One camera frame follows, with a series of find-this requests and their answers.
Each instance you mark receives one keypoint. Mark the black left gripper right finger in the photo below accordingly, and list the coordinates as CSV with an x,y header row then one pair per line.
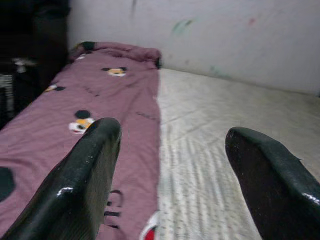
x,y
270,187

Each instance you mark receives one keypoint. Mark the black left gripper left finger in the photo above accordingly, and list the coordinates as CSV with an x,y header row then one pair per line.
x,y
75,187

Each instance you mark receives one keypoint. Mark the grey quilted mattress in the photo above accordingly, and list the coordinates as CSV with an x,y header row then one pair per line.
x,y
237,112

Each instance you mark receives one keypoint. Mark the purple Mickey print blanket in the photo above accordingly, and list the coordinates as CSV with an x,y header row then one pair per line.
x,y
100,95

